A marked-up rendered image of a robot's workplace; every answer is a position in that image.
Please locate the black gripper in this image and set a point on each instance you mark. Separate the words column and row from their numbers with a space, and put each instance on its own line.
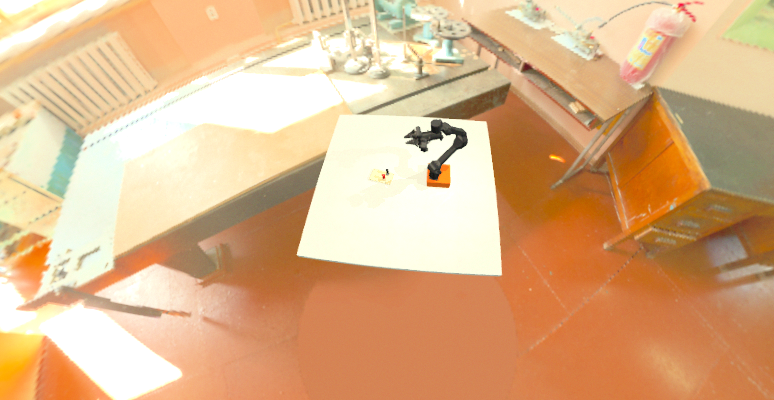
column 417, row 136

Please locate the pale yellow plate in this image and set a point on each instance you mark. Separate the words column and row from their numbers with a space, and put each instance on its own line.
column 382, row 176

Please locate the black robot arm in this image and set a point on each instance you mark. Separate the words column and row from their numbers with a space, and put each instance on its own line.
column 460, row 141

